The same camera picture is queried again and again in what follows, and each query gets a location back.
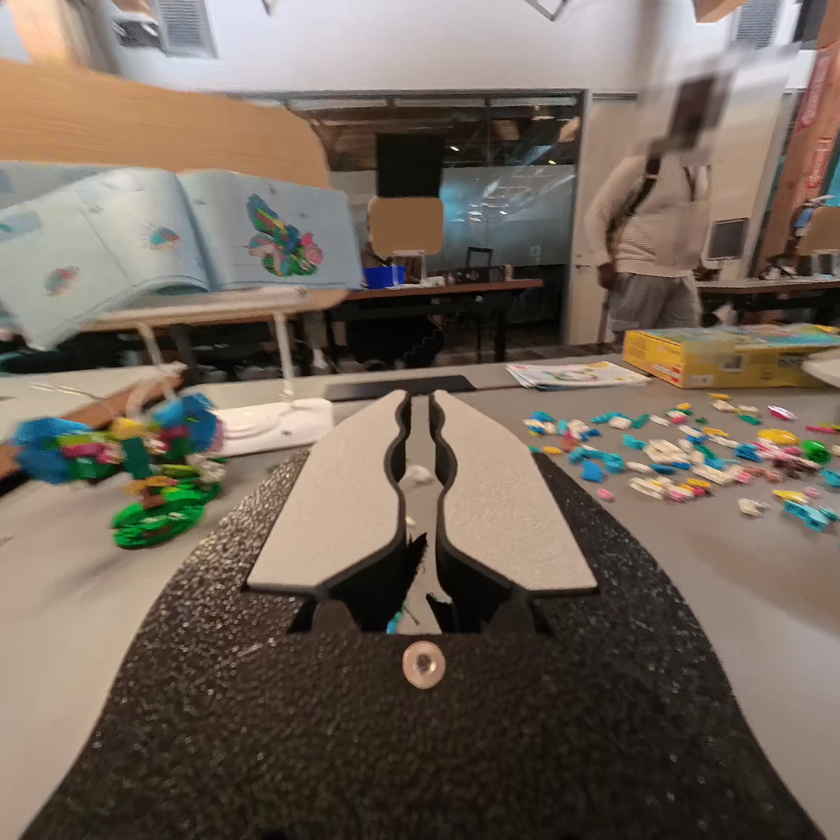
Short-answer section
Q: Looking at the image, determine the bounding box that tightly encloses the long wooden table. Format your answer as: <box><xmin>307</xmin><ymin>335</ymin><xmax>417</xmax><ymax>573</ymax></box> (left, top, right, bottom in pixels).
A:
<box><xmin>696</xmin><ymin>275</ymin><xmax>840</xmax><ymax>311</ymax></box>
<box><xmin>327</xmin><ymin>278</ymin><xmax>545</xmax><ymax>363</ymax></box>

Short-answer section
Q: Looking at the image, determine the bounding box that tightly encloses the black flat desk mat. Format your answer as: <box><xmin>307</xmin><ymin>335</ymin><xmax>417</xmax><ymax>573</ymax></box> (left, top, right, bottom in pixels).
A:
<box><xmin>321</xmin><ymin>374</ymin><xmax>477</xmax><ymax>403</ymax></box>

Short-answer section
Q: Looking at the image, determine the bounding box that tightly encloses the white door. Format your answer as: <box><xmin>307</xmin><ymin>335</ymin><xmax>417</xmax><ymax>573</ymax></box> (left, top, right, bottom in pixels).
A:
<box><xmin>568</xmin><ymin>92</ymin><xmax>613</xmax><ymax>346</ymax></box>

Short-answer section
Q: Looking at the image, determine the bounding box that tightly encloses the wall screen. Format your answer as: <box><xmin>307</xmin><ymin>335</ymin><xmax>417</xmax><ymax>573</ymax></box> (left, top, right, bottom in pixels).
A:
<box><xmin>705</xmin><ymin>216</ymin><xmax>751</xmax><ymax>263</ymax></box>

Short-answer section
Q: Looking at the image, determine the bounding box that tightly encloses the white and wood book stand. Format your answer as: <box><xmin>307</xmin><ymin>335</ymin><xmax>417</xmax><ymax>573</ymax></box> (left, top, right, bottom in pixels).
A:
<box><xmin>0</xmin><ymin>58</ymin><xmax>350</xmax><ymax>459</ymax></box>

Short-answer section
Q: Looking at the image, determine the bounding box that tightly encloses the open pale blue instruction booklet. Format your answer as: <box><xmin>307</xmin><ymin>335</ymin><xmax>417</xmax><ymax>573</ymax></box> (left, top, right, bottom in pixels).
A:
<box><xmin>0</xmin><ymin>163</ymin><xmax>366</xmax><ymax>353</ymax></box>

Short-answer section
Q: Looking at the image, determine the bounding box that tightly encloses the yellow lego set box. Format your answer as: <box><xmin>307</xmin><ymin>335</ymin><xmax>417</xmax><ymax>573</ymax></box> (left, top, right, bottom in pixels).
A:
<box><xmin>621</xmin><ymin>324</ymin><xmax>840</xmax><ymax>391</ymax></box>

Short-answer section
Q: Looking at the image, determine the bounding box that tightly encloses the pile of lego pieces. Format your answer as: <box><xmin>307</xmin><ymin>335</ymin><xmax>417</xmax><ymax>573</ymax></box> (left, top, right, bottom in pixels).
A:
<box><xmin>523</xmin><ymin>391</ymin><xmax>840</xmax><ymax>533</ymax></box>

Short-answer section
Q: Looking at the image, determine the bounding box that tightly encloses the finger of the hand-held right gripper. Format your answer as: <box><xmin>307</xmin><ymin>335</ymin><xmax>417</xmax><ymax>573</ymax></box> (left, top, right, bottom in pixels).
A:
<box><xmin>802</xmin><ymin>350</ymin><xmax>840</xmax><ymax>389</ymax></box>

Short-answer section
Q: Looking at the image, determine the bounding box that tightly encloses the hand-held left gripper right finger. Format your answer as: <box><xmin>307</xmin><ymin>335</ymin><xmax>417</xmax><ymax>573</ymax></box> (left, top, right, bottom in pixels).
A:
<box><xmin>427</xmin><ymin>390</ymin><xmax>599</xmax><ymax>635</ymax></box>

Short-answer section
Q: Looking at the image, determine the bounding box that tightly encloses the lego butterfly model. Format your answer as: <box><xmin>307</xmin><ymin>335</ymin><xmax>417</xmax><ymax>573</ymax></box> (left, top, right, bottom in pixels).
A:
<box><xmin>12</xmin><ymin>360</ymin><xmax>228</xmax><ymax>551</ymax></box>

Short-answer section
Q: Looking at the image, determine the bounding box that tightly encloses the stack of closed instruction booklets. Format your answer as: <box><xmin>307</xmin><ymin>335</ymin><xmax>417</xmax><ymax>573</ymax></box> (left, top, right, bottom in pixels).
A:
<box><xmin>504</xmin><ymin>360</ymin><xmax>652</xmax><ymax>392</ymax></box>

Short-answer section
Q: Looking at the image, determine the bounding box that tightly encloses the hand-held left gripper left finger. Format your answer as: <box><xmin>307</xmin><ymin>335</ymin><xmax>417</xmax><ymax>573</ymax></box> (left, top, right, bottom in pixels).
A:
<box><xmin>245</xmin><ymin>390</ymin><xmax>426</xmax><ymax>634</ymax></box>

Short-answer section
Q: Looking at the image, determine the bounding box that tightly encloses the wall air vent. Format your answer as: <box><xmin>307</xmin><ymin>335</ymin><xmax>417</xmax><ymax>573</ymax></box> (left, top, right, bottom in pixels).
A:
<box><xmin>154</xmin><ymin>0</ymin><xmax>218</xmax><ymax>59</ymax></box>

